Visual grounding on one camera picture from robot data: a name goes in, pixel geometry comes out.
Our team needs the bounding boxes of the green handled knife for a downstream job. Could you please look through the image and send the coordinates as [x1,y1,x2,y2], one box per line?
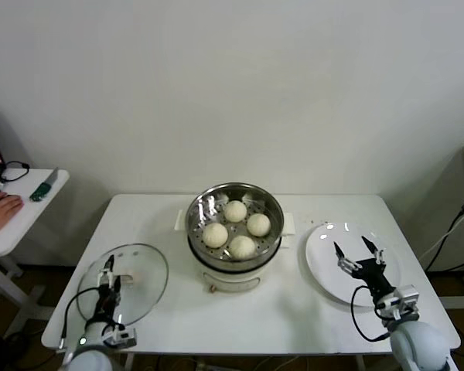
[29,166,60,203]

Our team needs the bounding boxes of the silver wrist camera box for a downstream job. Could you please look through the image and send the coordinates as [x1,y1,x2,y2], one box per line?
[374,284,421,320]
[102,323,138,349]

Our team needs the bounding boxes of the steel steamer basket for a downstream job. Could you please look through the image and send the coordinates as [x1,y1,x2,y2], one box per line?
[174,182,297,268]

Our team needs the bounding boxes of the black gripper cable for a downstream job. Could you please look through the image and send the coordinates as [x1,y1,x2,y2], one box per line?
[57,288,101,351]
[350,285,391,343]

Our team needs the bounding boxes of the round glass pot lid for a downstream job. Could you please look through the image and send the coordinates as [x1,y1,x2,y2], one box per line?
[76,243,169,328]

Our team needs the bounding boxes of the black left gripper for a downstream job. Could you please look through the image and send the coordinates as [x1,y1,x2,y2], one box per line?
[94,254,123,322]

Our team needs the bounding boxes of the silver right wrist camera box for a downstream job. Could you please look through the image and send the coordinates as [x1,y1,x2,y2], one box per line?
[374,284,421,320]

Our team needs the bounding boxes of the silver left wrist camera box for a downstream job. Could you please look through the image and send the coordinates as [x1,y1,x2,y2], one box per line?
[102,323,138,349]

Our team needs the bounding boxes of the white floor frame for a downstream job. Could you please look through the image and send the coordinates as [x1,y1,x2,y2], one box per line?
[428,270,464,310]

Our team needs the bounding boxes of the white steamed baozi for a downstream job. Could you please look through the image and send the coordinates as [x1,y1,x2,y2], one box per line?
[229,234,257,260]
[223,200,248,224]
[202,223,229,249]
[246,213,272,238]

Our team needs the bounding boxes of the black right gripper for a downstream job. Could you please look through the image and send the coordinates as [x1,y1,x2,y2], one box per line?
[333,236,395,298]

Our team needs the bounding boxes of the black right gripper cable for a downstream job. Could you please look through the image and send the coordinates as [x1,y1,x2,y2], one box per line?
[350,285,391,343]

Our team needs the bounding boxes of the white side table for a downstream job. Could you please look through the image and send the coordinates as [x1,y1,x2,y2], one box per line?
[0,168,70,337]

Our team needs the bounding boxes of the white round plate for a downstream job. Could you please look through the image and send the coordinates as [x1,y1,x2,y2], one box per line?
[304,221,402,308]

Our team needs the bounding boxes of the thin black looped cable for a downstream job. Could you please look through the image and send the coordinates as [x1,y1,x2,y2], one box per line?
[0,160,31,183]

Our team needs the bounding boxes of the white wall cable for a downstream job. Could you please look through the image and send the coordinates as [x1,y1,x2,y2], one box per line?
[417,216,464,264]

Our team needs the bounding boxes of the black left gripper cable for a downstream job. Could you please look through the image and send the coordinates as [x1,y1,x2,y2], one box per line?
[57,288,101,351]

